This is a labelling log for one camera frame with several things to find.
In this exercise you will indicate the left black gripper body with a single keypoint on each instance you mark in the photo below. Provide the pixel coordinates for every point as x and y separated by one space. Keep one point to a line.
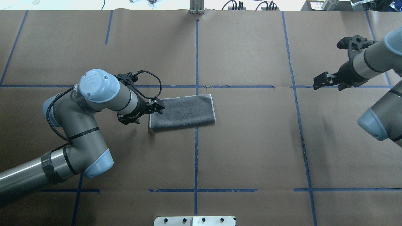
141 108

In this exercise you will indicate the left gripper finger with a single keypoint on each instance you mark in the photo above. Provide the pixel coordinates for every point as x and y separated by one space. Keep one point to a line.
156 106

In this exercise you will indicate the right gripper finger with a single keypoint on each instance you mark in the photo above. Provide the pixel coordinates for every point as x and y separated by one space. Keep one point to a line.
323 80

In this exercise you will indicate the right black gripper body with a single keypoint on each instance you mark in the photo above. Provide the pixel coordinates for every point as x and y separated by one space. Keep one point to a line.
349 72

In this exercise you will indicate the pink and grey towel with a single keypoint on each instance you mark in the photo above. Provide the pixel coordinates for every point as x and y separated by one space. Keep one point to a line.
183 112

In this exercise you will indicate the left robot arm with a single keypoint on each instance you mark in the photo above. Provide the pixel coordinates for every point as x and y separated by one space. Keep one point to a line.
71 116

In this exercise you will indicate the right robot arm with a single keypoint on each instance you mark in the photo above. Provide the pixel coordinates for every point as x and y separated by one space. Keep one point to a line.
368 59

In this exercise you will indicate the metal cylinder weight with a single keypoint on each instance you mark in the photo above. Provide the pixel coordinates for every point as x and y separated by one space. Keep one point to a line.
329 5

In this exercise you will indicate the aluminium frame post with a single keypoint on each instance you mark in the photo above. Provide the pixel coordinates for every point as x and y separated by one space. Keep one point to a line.
196 7

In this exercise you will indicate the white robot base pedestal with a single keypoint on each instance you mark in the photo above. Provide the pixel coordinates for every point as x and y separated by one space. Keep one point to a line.
195 221

